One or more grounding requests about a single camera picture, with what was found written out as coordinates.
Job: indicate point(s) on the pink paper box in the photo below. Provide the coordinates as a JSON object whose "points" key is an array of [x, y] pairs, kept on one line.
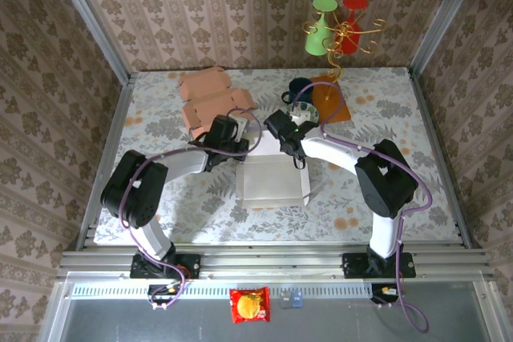
{"points": [[204, 93]]}

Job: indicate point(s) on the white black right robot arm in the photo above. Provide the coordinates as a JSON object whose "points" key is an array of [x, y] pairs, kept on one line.
{"points": [[332, 150]]}

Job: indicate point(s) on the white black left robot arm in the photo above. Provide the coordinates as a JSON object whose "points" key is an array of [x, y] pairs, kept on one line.
{"points": [[184, 163]]}

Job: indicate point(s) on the green leaf print bowl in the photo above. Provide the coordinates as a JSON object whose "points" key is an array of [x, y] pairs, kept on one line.
{"points": [[310, 109]]}

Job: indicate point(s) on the dark blue ceramic mug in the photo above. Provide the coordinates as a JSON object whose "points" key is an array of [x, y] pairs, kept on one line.
{"points": [[302, 87]]}

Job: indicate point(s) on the floral print table cover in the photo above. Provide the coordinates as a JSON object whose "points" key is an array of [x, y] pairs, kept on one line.
{"points": [[200, 218]]}

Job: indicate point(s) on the green plastic goblet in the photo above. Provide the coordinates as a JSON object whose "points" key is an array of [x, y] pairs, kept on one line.
{"points": [[316, 39]]}

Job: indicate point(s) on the red plastic goblet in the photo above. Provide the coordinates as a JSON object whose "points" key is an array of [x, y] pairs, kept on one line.
{"points": [[352, 43]]}

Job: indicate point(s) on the small blue sachet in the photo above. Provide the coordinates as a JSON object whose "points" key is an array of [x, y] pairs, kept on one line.
{"points": [[296, 299]]}

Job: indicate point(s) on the small grey sachet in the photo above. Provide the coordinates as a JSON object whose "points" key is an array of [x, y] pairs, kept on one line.
{"points": [[285, 300]]}

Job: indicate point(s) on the black power connector block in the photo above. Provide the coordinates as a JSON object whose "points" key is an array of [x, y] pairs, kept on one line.
{"points": [[382, 294], [160, 294]]}

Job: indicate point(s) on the red snack packet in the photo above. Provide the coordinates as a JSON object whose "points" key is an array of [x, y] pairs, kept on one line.
{"points": [[249, 305]]}

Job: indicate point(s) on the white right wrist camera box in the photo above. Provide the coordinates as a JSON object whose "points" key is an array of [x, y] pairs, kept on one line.
{"points": [[300, 116]]}

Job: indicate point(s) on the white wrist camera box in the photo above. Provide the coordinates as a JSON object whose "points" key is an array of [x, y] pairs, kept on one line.
{"points": [[243, 125], [300, 116]]}

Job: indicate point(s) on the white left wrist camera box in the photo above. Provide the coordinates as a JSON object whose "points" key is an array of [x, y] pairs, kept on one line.
{"points": [[243, 125]]}

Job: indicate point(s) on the aluminium profile frame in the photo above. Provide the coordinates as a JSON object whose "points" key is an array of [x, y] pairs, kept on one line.
{"points": [[280, 258]]}

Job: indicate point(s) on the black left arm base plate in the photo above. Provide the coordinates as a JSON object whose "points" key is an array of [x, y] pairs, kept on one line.
{"points": [[188, 266]]}

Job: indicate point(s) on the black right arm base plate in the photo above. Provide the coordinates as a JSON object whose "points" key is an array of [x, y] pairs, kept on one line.
{"points": [[354, 265]]}

